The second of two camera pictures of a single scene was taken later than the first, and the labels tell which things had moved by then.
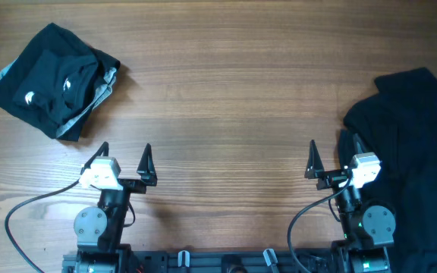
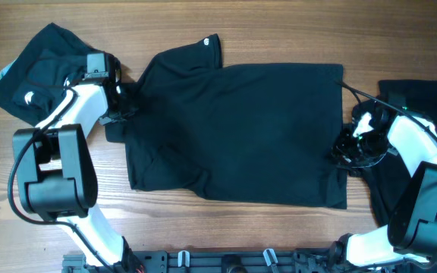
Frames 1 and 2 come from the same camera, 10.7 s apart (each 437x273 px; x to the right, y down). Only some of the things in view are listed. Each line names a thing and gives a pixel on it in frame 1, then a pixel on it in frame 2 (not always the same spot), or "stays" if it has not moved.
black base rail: (218, 262) stays
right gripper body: (331, 180) -> (363, 151)
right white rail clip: (270, 257) stays
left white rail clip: (183, 258) stays
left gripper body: (133, 185) -> (124, 108)
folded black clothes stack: (55, 80) stays
